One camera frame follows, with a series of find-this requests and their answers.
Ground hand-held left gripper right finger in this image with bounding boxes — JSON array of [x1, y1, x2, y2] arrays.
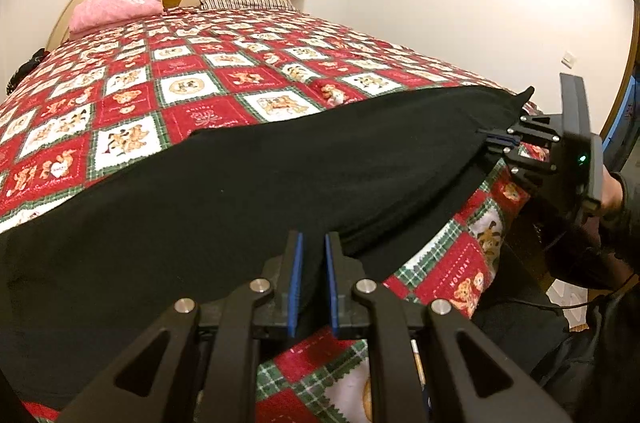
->
[[325, 231, 576, 423]]

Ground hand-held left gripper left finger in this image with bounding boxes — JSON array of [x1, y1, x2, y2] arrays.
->
[[55, 230, 306, 423]]

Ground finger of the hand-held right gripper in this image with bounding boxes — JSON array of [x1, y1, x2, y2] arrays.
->
[[477, 114, 562, 144], [486, 142, 558, 193]]

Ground black pants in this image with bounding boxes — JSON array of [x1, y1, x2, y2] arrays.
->
[[0, 86, 536, 411]]

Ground person's right forearm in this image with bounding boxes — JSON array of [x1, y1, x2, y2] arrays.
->
[[600, 170, 640, 264]]

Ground person's right hand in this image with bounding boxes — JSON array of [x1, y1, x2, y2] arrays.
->
[[597, 166, 626, 216]]

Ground person's dark clothing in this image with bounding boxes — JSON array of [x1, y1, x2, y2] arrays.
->
[[470, 223, 640, 423]]

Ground red printed bear blanket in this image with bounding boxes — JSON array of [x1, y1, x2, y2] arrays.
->
[[0, 6, 546, 423]]

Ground pink pillow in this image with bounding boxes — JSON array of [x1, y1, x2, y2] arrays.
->
[[69, 0, 164, 35]]

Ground dark cloth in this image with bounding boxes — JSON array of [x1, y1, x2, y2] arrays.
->
[[5, 47, 49, 97]]

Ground dark wooden bed frame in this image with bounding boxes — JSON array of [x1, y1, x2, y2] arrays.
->
[[502, 198, 556, 301]]

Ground wooden door frame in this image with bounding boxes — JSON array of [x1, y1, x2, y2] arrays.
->
[[600, 53, 640, 176]]

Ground thin brown cable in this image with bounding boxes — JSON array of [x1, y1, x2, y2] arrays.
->
[[547, 272, 640, 310]]

